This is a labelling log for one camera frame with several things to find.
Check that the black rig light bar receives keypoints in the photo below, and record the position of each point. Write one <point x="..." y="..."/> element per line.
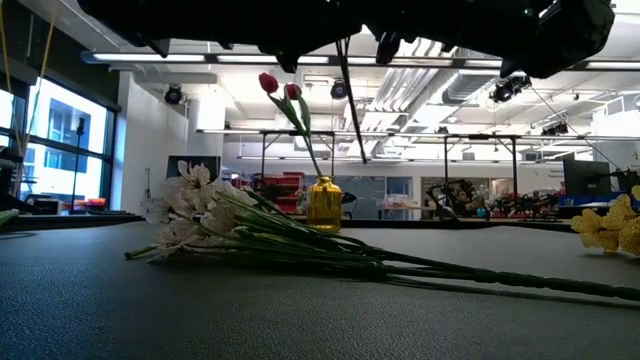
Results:
<point x="150" y="57"/>

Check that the large window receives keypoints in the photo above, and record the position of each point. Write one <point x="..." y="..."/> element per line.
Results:
<point x="65" y="170"/>

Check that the black metal frame rig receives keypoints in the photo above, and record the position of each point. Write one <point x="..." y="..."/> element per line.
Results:
<point x="400" y="134"/>

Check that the amber glass vase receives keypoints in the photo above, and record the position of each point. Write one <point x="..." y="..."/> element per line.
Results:
<point x="324" y="202"/>

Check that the black spotlight cluster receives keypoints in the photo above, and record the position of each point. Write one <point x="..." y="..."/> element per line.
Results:
<point x="555" y="129"/>
<point x="507" y="89"/>

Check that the black monitor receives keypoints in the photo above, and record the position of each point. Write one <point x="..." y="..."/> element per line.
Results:
<point x="585" y="177"/>
<point x="212" y="165"/>

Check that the white flower bunch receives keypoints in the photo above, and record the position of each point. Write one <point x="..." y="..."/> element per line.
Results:
<point x="192" y="175"/>

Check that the black pole stand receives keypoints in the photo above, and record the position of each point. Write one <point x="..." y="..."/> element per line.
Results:
<point x="80" y="125"/>

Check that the yellow flower bunch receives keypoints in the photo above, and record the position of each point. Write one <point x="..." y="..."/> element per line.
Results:
<point x="607" y="227"/>

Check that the blue storage bins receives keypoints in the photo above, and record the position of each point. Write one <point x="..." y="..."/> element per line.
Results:
<point x="575" y="200"/>

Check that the black round spotlight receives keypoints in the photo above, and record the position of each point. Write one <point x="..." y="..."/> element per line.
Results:
<point x="173" y="95"/>
<point x="339" y="90"/>

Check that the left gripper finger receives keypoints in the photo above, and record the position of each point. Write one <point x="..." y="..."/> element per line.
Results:
<point x="292" y="50"/>
<point x="335" y="20"/>

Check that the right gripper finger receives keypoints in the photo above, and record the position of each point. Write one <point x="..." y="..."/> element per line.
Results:
<point x="387" y="47"/>
<point x="382" y="15"/>

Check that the thin tripod stand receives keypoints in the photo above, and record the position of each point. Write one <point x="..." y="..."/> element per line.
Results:
<point x="148" y="190"/>

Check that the red storage bins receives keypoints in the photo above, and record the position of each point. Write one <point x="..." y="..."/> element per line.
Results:
<point x="280" y="181"/>

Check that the black table mat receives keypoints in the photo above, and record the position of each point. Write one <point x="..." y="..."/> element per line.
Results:
<point x="100" y="310"/>

